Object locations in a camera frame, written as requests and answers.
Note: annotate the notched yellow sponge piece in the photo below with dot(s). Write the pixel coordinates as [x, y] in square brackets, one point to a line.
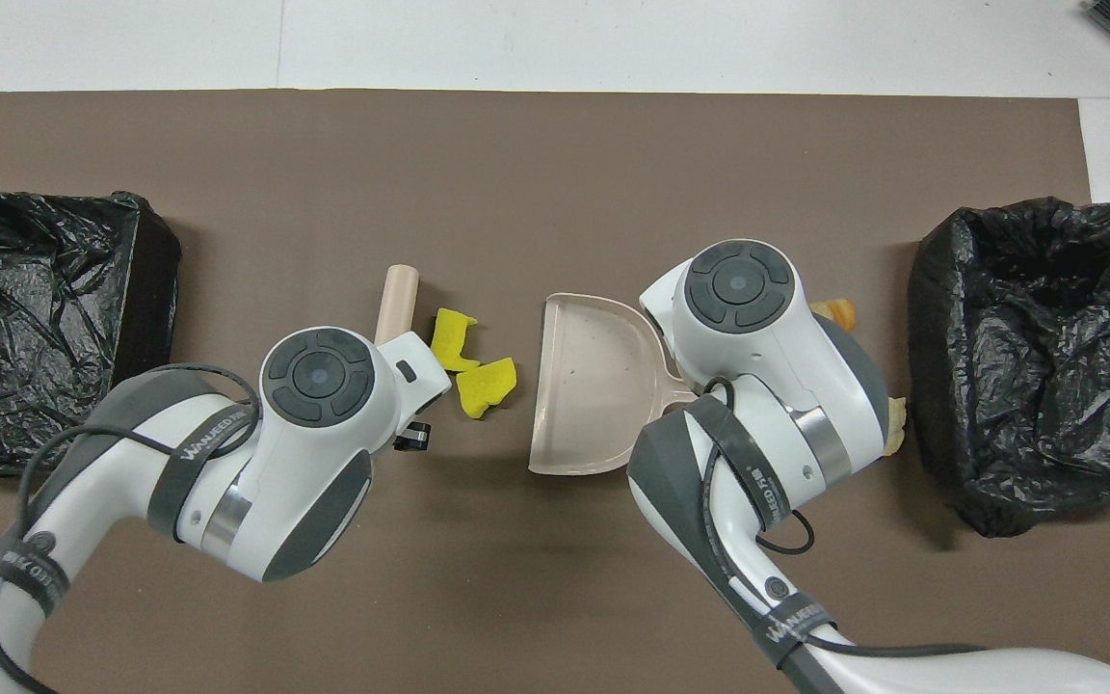
[451, 337]

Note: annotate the beige plastic dustpan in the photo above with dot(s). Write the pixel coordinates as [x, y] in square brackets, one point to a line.
[584, 386]

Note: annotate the beige hand brush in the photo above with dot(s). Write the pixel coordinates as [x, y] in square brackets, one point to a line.
[397, 299]

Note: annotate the large brown table mat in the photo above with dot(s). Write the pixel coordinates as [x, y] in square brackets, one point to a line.
[555, 173]

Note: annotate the pale dumpling piece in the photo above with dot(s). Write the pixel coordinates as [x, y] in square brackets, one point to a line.
[895, 424]

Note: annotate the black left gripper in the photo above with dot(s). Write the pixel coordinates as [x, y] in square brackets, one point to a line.
[413, 437]

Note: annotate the black bag lined bin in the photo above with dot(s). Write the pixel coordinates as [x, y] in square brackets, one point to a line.
[44, 337]
[1046, 386]

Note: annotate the chunky yellow sponge piece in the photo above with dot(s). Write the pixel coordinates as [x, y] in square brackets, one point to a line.
[488, 386]

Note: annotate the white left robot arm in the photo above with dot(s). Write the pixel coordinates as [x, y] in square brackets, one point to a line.
[304, 463]

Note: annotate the orange striped bread piece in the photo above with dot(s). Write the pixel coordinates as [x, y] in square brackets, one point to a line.
[839, 313]

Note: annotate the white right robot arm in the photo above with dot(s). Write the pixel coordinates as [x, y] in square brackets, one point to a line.
[757, 347]

